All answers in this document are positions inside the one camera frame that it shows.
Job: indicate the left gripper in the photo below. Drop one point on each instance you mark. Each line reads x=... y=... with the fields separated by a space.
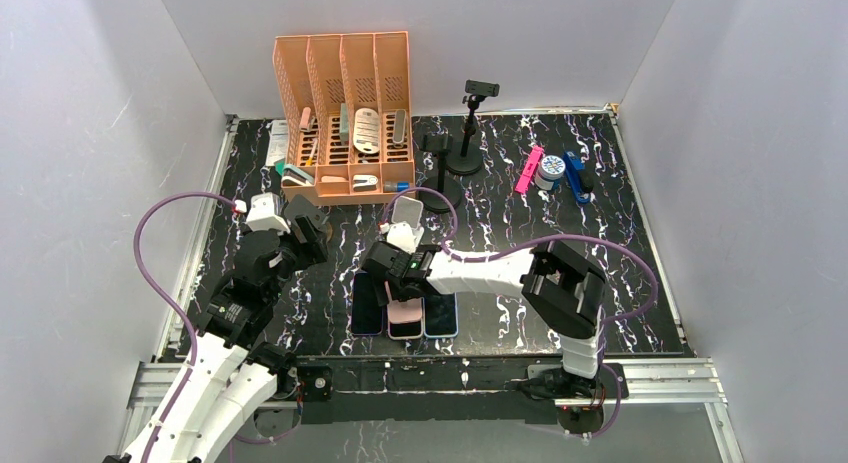
x=313 y=250

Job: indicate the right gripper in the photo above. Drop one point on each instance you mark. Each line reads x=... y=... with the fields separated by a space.
x=379 y=287

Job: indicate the magenta-edged black smartphone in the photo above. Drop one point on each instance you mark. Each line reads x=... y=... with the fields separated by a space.
x=367 y=312

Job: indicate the blue-edged smartphone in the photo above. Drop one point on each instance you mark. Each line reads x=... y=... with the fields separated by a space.
x=440 y=318

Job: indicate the black round-base phone stand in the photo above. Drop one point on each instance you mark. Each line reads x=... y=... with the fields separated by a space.
x=439 y=193

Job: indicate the black tall phone stand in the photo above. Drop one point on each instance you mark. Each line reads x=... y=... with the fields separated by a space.
x=468 y=158

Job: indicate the pink-cased tall smartphone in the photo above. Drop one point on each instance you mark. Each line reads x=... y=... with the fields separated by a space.
x=405 y=330

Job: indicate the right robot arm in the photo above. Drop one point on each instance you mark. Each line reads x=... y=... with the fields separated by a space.
x=560 y=284

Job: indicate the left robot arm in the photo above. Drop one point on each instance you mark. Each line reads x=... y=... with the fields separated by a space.
x=228 y=374

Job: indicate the white folding phone stand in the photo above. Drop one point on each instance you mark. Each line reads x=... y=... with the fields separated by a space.
x=409 y=210

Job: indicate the teal small box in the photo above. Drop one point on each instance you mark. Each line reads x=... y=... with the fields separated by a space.
x=291 y=175

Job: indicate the white stapler in organizer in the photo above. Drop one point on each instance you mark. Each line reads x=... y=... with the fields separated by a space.
x=364 y=182

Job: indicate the grey bottle blue cap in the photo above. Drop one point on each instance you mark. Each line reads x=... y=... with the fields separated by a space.
x=395 y=186

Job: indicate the white paper packet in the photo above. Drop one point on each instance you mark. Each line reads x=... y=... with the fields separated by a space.
x=278 y=144

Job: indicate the white oval label tag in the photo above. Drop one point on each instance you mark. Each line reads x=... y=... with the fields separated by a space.
x=366 y=134

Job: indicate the pink eraser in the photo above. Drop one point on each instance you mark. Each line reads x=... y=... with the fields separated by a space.
x=305 y=121

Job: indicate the beige long stapler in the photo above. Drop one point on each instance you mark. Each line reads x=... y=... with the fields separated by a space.
x=399 y=127

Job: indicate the green white small box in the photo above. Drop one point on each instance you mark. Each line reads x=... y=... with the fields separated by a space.
x=344 y=126

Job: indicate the orange plastic file organizer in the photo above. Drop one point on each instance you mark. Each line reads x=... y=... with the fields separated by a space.
x=347 y=102

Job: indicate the pink highlighter marker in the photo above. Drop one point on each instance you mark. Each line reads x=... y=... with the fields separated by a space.
x=526 y=178

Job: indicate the small white blue bottle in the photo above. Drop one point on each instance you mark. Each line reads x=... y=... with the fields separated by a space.
x=549 y=172

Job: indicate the blue stapler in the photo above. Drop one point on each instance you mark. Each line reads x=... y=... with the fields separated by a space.
x=579 y=179

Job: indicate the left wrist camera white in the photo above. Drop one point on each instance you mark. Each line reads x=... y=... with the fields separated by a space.
x=265 y=213

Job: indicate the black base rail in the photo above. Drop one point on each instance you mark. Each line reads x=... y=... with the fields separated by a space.
x=450 y=388

